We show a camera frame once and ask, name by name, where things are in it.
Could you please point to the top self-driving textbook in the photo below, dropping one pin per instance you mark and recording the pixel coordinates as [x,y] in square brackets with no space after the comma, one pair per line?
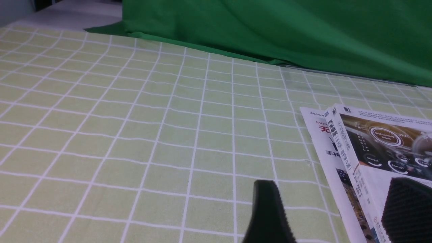
[380,147]

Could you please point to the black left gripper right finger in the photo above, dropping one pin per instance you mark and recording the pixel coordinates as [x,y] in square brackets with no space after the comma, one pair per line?
[407,215]

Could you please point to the bottom white paperback book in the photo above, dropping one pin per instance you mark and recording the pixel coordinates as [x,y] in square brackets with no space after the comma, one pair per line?
[343,192]

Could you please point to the middle paperback book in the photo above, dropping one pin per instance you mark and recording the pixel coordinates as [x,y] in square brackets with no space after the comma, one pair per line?
[350,170]

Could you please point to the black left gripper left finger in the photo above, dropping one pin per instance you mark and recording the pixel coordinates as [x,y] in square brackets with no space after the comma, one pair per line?
[268,221]

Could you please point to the green backdrop cloth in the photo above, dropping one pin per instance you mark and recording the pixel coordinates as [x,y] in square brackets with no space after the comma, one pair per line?
[379,39]

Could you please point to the green checked tablecloth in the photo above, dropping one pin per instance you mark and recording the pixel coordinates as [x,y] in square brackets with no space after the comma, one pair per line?
[109,139]

